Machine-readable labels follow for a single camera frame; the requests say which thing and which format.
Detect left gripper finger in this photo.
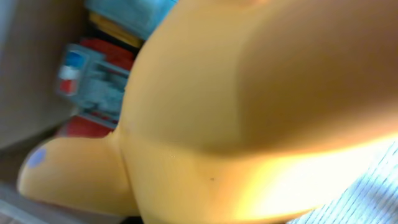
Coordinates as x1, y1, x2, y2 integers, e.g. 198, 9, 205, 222
289, 142, 397, 224

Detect orange toy rhino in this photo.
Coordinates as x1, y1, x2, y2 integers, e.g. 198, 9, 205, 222
17, 0, 397, 224

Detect yellow grey toy truck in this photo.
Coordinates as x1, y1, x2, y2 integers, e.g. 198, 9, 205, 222
85, 0, 177, 48

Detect red toy car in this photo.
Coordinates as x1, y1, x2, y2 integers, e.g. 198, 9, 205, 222
57, 38, 135, 138

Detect white cardboard box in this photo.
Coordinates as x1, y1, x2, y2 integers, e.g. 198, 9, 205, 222
1, 0, 121, 223

